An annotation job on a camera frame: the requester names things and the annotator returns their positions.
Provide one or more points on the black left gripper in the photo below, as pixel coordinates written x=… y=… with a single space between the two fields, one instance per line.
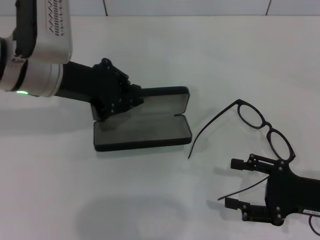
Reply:
x=100 y=85

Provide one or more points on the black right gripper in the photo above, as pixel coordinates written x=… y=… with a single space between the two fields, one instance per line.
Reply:
x=290 y=192

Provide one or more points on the black glasses case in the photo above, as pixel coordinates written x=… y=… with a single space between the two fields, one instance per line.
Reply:
x=140 y=143

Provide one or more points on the black round-frame glasses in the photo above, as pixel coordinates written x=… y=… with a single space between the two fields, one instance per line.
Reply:
x=268 y=125

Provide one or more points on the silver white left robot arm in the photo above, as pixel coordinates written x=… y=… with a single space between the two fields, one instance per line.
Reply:
x=37 y=80

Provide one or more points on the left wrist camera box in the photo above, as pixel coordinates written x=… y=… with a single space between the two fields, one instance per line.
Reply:
x=57 y=42

